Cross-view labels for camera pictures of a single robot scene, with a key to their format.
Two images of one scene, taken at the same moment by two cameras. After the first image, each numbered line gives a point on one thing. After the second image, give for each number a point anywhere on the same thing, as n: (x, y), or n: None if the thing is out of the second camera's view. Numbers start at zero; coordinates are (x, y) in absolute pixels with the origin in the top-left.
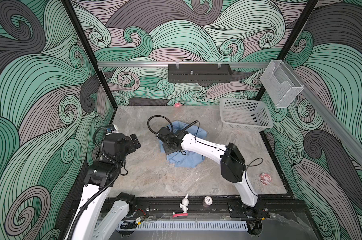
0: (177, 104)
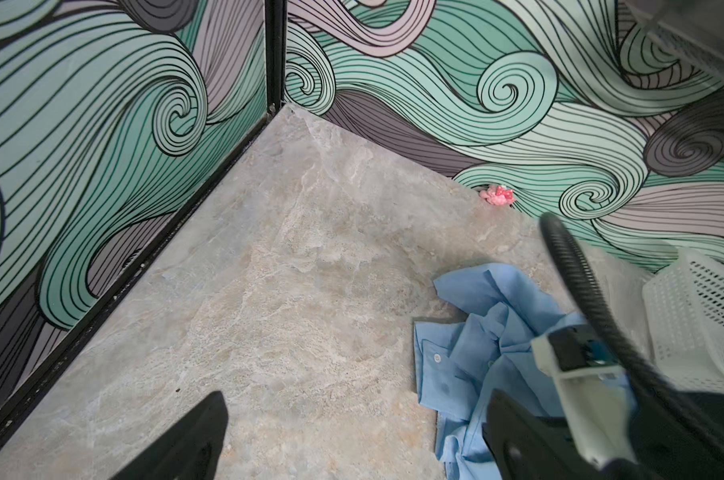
0: (498, 195)
